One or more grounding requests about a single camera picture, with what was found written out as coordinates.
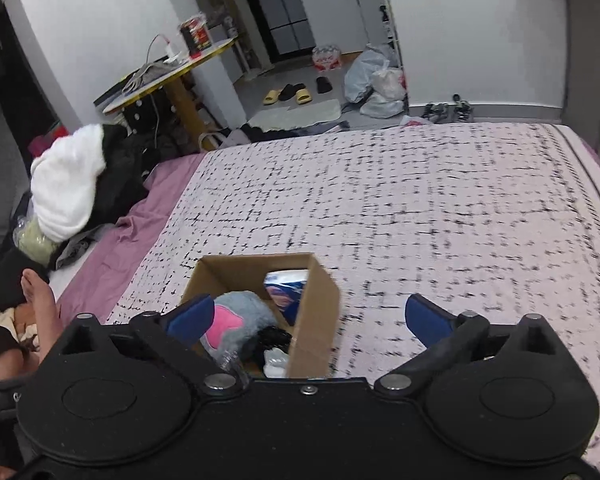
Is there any black drawer cabinet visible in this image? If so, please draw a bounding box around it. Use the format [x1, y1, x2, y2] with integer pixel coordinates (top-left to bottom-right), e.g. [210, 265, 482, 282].
[122, 92, 181, 136]

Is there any dark sneaker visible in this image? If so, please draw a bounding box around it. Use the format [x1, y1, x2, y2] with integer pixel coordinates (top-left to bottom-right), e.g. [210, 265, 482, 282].
[422, 102, 451, 124]
[452, 94, 476, 121]

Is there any blue tissue pack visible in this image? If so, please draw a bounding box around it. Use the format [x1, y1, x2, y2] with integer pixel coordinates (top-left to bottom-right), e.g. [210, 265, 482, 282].
[264, 269, 310, 326]

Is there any black plastic packet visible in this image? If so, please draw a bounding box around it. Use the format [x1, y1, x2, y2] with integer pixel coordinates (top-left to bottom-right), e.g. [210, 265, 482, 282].
[242, 326, 295, 364]

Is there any black garment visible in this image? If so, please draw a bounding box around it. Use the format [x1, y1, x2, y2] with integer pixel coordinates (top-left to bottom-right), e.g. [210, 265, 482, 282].
[97, 125, 181, 211]

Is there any pack of water bottles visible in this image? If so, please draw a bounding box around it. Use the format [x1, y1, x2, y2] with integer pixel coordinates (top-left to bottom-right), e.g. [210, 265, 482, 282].
[312, 45, 345, 71]

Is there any red snack canister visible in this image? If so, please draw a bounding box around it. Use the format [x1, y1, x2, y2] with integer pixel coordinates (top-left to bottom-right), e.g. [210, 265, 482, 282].
[179, 16, 214, 56]

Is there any round yellow-edged table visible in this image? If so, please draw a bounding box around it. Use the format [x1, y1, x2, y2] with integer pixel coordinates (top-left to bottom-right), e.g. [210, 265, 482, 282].
[102, 37, 236, 153]

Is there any grey pink plush toy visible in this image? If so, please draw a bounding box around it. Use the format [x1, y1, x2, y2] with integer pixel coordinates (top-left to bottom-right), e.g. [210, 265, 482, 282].
[200, 291, 278, 361]

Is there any white black patterned blanket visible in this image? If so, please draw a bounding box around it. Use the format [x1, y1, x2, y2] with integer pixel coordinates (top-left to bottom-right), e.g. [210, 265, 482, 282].
[105, 122, 600, 471]

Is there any brown cardboard box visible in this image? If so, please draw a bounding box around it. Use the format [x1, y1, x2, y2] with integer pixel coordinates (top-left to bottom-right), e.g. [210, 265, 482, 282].
[180, 252, 342, 380]

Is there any purple bed sheet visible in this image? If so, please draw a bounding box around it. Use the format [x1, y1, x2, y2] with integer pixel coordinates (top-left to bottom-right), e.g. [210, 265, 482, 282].
[47, 152, 208, 332]

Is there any person's bare leg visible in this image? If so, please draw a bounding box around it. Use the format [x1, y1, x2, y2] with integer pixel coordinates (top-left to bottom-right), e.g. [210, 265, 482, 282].
[0, 268, 67, 386]

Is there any white cabinet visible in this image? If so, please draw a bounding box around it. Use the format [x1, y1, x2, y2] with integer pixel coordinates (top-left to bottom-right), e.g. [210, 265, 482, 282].
[300, 0, 388, 54]

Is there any red cloth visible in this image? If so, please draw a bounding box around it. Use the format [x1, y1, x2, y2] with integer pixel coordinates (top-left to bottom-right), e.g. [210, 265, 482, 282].
[27, 127, 71, 156]

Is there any pile of plastic bags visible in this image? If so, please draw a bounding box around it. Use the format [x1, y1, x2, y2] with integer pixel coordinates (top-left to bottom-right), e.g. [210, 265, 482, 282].
[343, 44, 396, 102]

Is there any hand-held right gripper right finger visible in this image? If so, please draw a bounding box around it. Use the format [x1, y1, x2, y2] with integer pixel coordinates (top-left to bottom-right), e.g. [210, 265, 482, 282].
[374, 294, 556, 401]

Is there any white cable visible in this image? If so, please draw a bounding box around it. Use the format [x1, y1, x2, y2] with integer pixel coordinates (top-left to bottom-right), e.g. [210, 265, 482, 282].
[146, 34, 174, 67]

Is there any dark glass door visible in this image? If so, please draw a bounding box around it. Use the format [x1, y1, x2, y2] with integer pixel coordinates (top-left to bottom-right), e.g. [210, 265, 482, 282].
[240, 0, 316, 59]

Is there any white red plastic bag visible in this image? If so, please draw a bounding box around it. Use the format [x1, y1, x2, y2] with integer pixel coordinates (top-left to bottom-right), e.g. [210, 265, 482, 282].
[371, 67, 407, 101]

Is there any white fluffy garment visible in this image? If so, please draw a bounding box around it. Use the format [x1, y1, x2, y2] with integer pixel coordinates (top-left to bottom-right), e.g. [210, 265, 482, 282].
[30, 125, 108, 241]

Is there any grey cloth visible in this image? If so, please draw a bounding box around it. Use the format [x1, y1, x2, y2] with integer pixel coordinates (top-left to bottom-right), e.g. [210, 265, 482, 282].
[122, 62, 173, 94]

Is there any clear plastic bag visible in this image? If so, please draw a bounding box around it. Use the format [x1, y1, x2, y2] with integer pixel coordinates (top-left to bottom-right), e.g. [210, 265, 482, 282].
[212, 350, 248, 386]

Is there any dark cloth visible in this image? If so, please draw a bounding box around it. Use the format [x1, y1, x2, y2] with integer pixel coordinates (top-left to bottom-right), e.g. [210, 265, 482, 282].
[0, 247, 51, 311]

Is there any white floor mat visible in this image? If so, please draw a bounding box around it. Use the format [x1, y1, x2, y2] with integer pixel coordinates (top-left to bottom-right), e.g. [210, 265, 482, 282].
[248, 99, 341, 130]

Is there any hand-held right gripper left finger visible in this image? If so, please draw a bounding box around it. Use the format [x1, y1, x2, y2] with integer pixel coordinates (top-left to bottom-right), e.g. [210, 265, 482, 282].
[55, 294, 242, 401]

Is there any yellow green cloth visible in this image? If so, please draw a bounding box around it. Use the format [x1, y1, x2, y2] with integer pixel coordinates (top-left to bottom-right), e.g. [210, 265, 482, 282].
[12, 220, 61, 264]

